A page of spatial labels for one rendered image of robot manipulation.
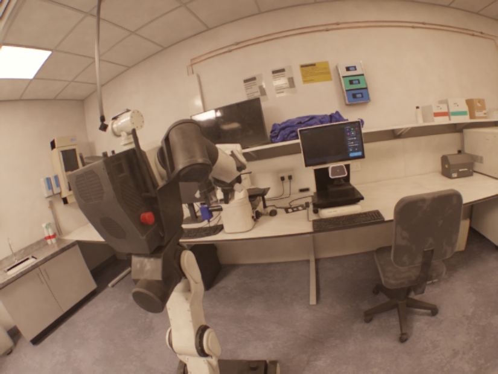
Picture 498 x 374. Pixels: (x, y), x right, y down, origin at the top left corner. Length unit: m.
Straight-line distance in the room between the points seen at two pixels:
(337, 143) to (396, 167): 0.90
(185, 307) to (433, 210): 1.13
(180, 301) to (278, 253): 1.68
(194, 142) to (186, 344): 0.72
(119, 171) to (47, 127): 3.04
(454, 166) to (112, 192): 2.31
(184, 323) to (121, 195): 0.55
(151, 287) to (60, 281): 2.15
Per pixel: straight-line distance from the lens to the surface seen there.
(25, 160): 3.31
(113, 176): 0.53
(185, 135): 0.55
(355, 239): 2.35
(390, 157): 2.21
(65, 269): 2.77
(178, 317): 0.89
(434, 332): 1.72
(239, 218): 1.39
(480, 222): 2.84
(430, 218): 1.12
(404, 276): 1.34
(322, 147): 1.51
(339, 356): 1.52
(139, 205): 0.58
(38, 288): 2.67
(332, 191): 1.44
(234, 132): 1.98
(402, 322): 1.60
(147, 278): 0.70
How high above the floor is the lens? 1.30
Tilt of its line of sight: 11 degrees down
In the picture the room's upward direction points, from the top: 12 degrees counter-clockwise
